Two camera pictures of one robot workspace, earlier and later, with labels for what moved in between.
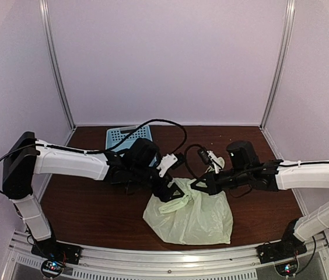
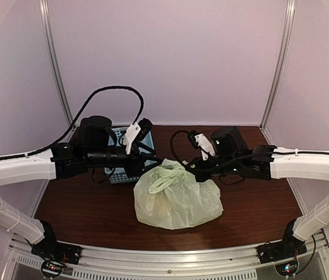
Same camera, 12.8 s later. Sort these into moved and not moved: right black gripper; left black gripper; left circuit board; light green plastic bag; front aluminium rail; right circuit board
Moved: right black gripper; left black gripper; light green plastic bag
Not moved: left circuit board; front aluminium rail; right circuit board
